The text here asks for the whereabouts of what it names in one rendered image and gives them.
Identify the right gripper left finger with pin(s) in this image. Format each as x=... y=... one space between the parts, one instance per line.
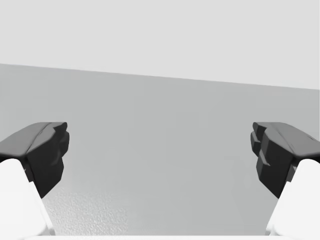
x=37 y=160

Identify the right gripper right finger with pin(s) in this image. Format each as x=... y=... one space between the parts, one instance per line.
x=277 y=160

